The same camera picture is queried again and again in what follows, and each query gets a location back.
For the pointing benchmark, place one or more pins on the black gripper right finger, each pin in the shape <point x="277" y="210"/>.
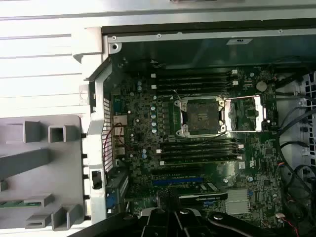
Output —
<point x="192" y="222"/>

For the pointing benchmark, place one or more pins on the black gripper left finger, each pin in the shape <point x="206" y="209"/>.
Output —
<point x="148" y="222"/>

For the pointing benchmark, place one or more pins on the metal socket cover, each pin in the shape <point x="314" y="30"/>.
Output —
<point x="259" y="113"/>

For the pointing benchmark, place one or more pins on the CPU socket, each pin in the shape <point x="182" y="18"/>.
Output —
<point x="201" y="117"/>

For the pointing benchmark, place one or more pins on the black graphics card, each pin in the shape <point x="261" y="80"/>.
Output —
<point x="202" y="197"/>

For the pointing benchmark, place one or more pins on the small silver heatsink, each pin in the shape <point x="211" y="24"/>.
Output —
<point x="237" y="201"/>

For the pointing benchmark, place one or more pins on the black expansion slot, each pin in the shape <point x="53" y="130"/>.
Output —
<point x="175" y="171"/>

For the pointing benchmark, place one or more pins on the black RAM slot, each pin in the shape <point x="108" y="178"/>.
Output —
<point x="194" y="85"/>
<point x="199" y="148"/>
<point x="217" y="142"/>
<point x="194" y="74"/>
<point x="200" y="154"/>
<point x="195" y="90"/>
<point x="194" y="79"/>

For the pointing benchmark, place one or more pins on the green motherboard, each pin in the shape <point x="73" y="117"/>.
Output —
<point x="256" y="153"/>

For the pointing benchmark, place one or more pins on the grey parts rack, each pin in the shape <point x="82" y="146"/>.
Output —
<point x="29" y="177"/>

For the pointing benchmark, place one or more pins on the round coin cell battery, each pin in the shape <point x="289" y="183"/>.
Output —
<point x="261" y="85"/>

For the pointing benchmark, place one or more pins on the silver metal drive cage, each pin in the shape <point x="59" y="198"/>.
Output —
<point x="308" y="98"/>

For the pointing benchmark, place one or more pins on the black open PC case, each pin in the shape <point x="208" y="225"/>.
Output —
<point x="172" y="49"/>

